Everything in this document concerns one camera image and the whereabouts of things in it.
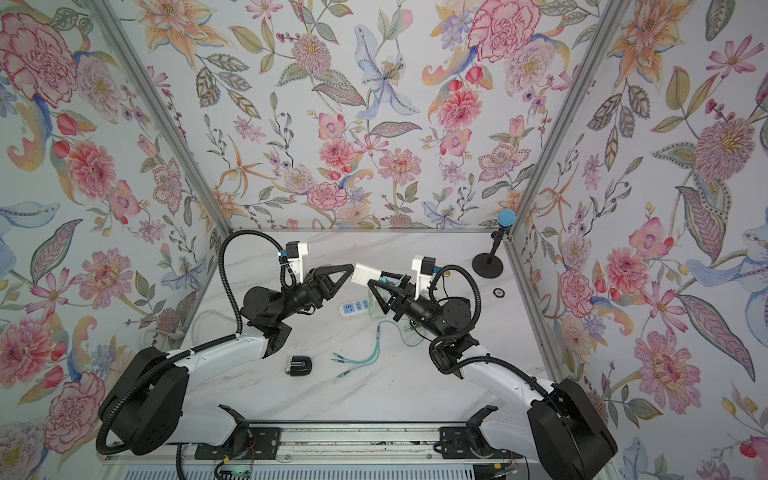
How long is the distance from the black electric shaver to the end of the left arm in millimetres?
262

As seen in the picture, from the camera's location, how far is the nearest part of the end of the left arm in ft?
2.06

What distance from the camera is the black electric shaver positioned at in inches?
33.5

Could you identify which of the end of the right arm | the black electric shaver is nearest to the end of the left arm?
the end of the right arm

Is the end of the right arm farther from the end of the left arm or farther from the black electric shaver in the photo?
the black electric shaver
